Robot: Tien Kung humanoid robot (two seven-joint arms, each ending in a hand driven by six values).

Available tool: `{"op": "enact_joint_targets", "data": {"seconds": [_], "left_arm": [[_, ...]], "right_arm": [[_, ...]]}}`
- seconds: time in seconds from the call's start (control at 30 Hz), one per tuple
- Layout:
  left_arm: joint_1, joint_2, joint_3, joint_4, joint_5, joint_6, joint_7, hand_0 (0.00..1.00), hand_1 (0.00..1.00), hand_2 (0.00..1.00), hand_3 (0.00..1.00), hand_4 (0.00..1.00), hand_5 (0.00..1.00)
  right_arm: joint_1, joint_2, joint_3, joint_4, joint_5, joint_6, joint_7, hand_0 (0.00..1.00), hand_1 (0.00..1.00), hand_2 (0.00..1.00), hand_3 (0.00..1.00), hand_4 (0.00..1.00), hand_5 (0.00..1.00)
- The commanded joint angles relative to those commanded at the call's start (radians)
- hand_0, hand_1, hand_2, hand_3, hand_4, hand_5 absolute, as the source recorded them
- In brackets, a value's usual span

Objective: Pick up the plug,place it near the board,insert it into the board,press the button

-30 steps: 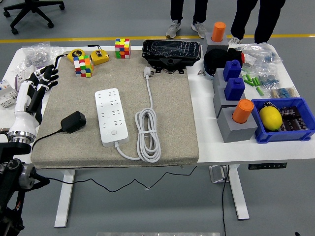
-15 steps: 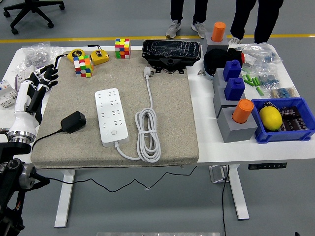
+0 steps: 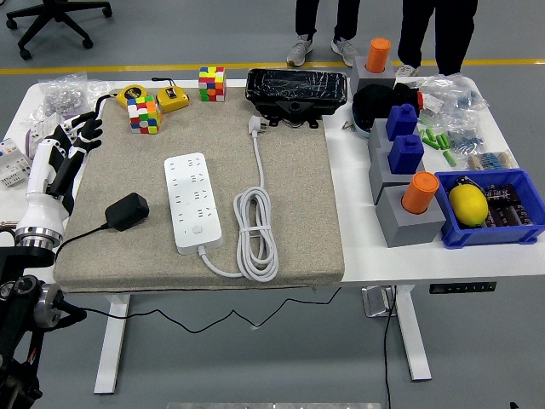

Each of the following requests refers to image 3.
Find grey-brown fabric mat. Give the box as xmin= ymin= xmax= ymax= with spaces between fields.
xmin=53 ymin=87 xmax=345 ymax=294

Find blue plastic bin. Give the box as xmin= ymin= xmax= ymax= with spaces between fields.
xmin=433 ymin=168 xmax=545 ymax=251

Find silver box under table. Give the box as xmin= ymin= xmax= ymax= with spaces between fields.
xmin=361 ymin=285 xmax=397 ymax=319

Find black fabric bundle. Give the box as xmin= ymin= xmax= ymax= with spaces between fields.
xmin=392 ymin=82 xmax=422 ymax=116

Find multicolour puzzle cube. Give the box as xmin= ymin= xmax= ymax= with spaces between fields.
xmin=198 ymin=66 xmax=227 ymax=103
xmin=126 ymin=95 xmax=164 ymax=135

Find blue square peg block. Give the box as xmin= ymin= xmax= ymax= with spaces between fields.
xmin=387 ymin=135 xmax=425 ymax=175
xmin=385 ymin=103 xmax=419 ymax=141

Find black mounting bracket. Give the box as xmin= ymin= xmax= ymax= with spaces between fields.
xmin=254 ymin=100 xmax=325 ymax=130

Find small clear bag blue parts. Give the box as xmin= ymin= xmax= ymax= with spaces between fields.
xmin=442 ymin=123 xmax=486 ymax=154

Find person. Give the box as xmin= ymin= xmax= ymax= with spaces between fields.
xmin=395 ymin=0 xmax=480 ymax=78
xmin=285 ymin=0 xmax=361 ymax=67

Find thin black adapter cord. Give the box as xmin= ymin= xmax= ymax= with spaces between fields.
xmin=54 ymin=223 xmax=341 ymax=333

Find orange cylinder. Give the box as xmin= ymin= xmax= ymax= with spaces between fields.
xmin=400 ymin=170 xmax=440 ymax=215
xmin=366 ymin=37 xmax=392 ymax=73

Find grey block with round hole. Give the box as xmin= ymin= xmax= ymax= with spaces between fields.
xmin=374 ymin=183 xmax=447 ymax=249
xmin=348 ymin=55 xmax=397 ymax=93

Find black plastic-wrapped tray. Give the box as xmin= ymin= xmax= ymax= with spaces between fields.
xmin=244 ymin=67 xmax=349 ymax=117

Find round yellow tape measure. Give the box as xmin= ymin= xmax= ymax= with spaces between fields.
xmin=94 ymin=84 xmax=146 ymax=129

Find white power strip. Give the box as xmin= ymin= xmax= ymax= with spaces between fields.
xmin=163 ymin=152 xmax=225 ymax=256

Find white wall socket box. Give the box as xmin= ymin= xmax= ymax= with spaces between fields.
xmin=29 ymin=112 xmax=63 ymax=150

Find grey block with square hole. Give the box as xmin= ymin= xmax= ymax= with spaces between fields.
xmin=367 ymin=118 xmax=397 ymax=161
xmin=367 ymin=147 xmax=427 ymax=205

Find black floor cable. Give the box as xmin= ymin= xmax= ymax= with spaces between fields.
xmin=382 ymin=285 xmax=399 ymax=409

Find black cap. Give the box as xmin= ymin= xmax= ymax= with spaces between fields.
xmin=351 ymin=84 xmax=399 ymax=140

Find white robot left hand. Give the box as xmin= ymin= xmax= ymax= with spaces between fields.
xmin=15 ymin=111 xmax=105 ymax=234

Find white power strip cord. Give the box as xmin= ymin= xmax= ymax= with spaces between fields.
xmin=198 ymin=113 xmax=280 ymax=283

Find large clear component bag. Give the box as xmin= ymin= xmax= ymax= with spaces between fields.
xmin=419 ymin=72 xmax=489 ymax=124

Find white table leg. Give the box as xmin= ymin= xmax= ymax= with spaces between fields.
xmin=393 ymin=284 xmax=433 ymax=382
xmin=93 ymin=292 xmax=131 ymax=395

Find yellow lemon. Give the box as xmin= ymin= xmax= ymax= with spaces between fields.
xmin=448 ymin=183 xmax=489 ymax=228

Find square yellow tape measure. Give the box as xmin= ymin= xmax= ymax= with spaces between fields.
xmin=152 ymin=77 xmax=191 ymax=114

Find clear bag of resistors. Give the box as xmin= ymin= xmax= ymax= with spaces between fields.
xmin=466 ymin=149 xmax=519 ymax=172

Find black power adapter plug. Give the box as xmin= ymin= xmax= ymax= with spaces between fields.
xmin=104 ymin=192 xmax=151 ymax=233

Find black office chair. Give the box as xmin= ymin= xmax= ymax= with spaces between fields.
xmin=4 ymin=0 xmax=114 ymax=60

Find clear bag of screws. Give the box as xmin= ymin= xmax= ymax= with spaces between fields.
xmin=37 ymin=72 xmax=90 ymax=116

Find black table control panel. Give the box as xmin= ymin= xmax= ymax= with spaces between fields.
xmin=428 ymin=280 xmax=497 ymax=295

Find white circuit breaker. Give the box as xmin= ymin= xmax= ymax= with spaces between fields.
xmin=0 ymin=136 xmax=33 ymax=189

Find purple plastic tray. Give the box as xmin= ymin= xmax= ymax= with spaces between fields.
xmin=25 ymin=111 xmax=86 ymax=161

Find dark capacitor pile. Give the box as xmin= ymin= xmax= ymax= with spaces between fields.
xmin=483 ymin=183 xmax=536 ymax=229

